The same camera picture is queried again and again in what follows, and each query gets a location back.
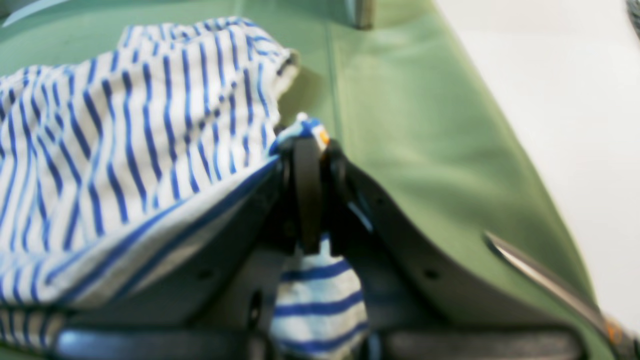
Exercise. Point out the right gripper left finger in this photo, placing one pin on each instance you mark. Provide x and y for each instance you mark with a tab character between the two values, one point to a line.
219	303

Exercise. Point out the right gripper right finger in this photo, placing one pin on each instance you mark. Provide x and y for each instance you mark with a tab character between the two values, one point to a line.
422	304

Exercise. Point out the blue white striped t-shirt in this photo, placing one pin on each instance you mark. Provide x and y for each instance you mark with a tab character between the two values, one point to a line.
112	168

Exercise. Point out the green table cloth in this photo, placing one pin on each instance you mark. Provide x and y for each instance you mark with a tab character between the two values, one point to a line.
393	88

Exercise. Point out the orange handled scissors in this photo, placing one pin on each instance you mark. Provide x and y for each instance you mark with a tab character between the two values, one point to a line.
624	343

